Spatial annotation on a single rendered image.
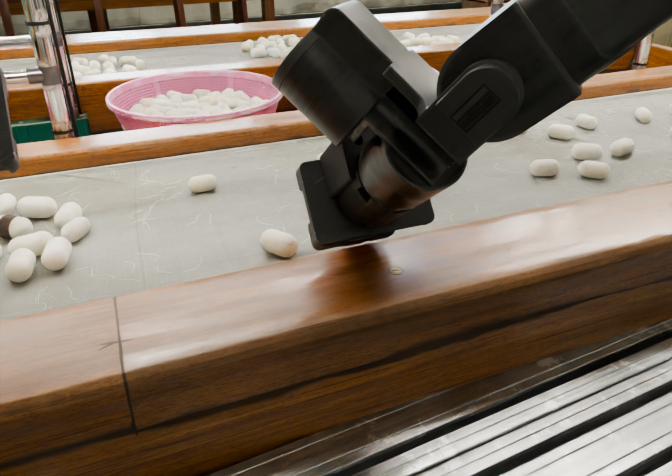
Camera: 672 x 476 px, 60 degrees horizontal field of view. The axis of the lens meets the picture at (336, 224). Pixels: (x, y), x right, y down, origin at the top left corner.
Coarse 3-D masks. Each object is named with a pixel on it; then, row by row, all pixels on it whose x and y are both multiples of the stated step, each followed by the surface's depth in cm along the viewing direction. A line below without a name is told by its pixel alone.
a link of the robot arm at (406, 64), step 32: (352, 0) 36; (320, 32) 34; (352, 32) 33; (384, 32) 35; (288, 64) 35; (320, 64) 34; (352, 64) 34; (384, 64) 34; (416, 64) 35; (480, 64) 29; (288, 96) 36; (320, 96) 35; (352, 96) 34; (416, 96) 33; (448, 96) 30; (480, 96) 29; (512, 96) 29; (320, 128) 37; (352, 128) 35; (448, 128) 31; (480, 128) 30
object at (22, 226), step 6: (0, 216) 54; (18, 216) 54; (12, 222) 53; (18, 222) 53; (24, 222) 54; (30, 222) 54; (12, 228) 53; (18, 228) 53; (24, 228) 54; (30, 228) 54; (12, 234) 53; (18, 234) 53; (24, 234) 54
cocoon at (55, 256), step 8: (56, 240) 50; (64, 240) 51; (48, 248) 49; (56, 248) 49; (64, 248) 50; (48, 256) 49; (56, 256) 49; (64, 256) 49; (48, 264) 49; (56, 264) 49; (64, 264) 50
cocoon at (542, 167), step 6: (534, 162) 67; (540, 162) 67; (546, 162) 67; (552, 162) 67; (558, 162) 67; (534, 168) 67; (540, 168) 66; (546, 168) 66; (552, 168) 67; (558, 168) 67; (534, 174) 67; (540, 174) 67; (546, 174) 67; (552, 174) 67
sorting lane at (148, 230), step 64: (576, 128) 83; (640, 128) 83; (0, 192) 64; (64, 192) 64; (128, 192) 64; (192, 192) 64; (256, 192) 64; (448, 192) 64; (512, 192) 64; (576, 192) 64; (128, 256) 52; (192, 256) 52; (256, 256) 52; (0, 320) 44
